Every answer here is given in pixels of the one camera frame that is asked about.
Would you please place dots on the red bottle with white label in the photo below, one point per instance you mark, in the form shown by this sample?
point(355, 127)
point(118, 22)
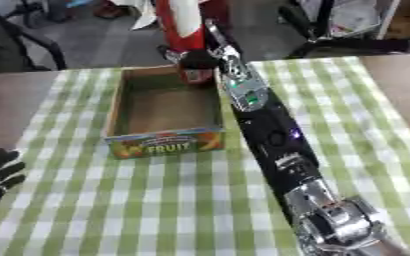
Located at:
point(180, 37)

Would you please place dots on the silver black robot right arm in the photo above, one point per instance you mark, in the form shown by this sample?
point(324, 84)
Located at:
point(271, 133)

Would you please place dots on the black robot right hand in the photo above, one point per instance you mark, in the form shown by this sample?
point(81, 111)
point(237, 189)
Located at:
point(199, 60)

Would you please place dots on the black tripod stand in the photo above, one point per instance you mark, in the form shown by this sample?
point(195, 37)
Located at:
point(331, 43)

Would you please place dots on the tan cardboard box printed front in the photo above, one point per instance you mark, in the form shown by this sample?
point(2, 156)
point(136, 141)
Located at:
point(165, 110)

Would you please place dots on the white plastic bag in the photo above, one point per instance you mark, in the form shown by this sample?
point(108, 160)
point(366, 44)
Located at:
point(354, 16)

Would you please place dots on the black office chair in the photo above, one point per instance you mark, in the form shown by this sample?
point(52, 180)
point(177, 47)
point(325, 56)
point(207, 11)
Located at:
point(17, 36)

